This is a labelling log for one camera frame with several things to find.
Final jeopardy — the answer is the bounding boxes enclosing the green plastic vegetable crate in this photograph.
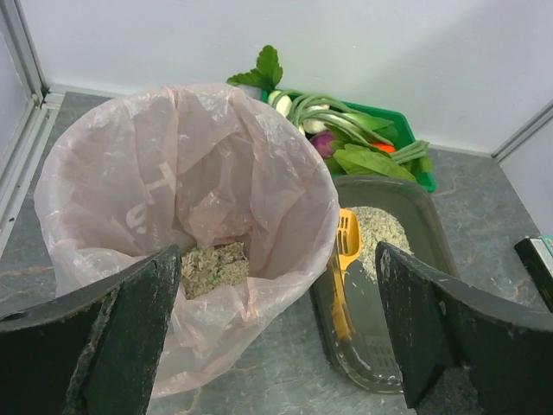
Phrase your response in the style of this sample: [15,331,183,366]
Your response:
[261,90,436,193]

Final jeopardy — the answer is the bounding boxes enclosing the aluminium frame post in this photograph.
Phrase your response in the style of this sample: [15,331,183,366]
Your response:
[491,101,553,162]
[1,1,64,250]

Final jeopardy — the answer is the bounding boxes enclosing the aluminium frame post right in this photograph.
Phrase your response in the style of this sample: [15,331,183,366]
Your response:
[491,101,553,162]

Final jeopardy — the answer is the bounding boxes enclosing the white radish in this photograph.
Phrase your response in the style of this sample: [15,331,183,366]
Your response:
[268,90,292,117]

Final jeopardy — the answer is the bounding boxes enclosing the green leafy sprig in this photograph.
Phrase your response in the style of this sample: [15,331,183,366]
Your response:
[226,45,283,91]

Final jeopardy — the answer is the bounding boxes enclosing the orange carrot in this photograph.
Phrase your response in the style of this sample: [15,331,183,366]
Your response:
[372,143,396,154]

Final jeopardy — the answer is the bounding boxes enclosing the pink plastic trash bag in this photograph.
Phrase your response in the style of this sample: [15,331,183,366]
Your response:
[35,84,339,398]

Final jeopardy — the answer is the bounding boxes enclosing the purple onion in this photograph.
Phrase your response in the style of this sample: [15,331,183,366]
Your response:
[310,131,335,158]

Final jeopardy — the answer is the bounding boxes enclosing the cat litter in bag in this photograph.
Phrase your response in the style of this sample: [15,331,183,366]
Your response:
[181,242,249,300]

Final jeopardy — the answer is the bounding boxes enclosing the grey cat litter pile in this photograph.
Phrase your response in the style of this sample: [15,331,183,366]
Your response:
[350,207,412,283]

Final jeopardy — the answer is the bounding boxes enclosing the dark grey litter tray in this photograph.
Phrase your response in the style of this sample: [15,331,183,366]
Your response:
[313,176,458,401]

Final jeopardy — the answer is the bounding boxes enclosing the bok choy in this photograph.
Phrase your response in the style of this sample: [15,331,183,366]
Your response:
[299,105,392,144]

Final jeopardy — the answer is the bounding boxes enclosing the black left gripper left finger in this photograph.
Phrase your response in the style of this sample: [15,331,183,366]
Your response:
[1,245,181,414]

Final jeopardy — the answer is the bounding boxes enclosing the aluminium frame post left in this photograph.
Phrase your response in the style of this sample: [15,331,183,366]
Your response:
[1,1,64,250]

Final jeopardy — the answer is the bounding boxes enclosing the yellow litter scoop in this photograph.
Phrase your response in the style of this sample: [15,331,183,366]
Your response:
[329,208,362,341]

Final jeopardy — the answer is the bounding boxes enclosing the long green beans bundle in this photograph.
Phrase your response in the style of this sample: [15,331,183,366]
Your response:
[287,94,428,166]

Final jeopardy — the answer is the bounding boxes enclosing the black box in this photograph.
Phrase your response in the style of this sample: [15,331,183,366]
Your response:
[514,236,553,311]

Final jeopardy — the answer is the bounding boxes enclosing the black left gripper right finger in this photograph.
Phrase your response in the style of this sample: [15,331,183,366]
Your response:
[376,242,552,414]

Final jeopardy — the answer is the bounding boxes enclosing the teal box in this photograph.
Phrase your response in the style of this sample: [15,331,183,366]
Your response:
[541,235,553,256]

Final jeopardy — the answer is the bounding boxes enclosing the green spinach leaves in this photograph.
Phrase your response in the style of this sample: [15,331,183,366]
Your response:
[325,142,433,182]

